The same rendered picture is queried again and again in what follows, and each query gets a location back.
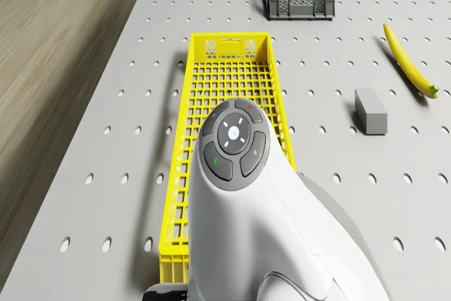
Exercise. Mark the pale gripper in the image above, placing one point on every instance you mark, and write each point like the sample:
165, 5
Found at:
165, 292

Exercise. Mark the yellow banana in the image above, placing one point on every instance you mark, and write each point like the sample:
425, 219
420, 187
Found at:
405, 59

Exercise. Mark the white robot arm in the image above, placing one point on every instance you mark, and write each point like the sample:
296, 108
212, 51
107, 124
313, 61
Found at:
246, 216

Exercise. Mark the yellow basket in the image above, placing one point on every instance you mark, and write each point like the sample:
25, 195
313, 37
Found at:
230, 45

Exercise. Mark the grey cube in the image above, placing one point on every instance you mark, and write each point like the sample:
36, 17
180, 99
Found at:
371, 116

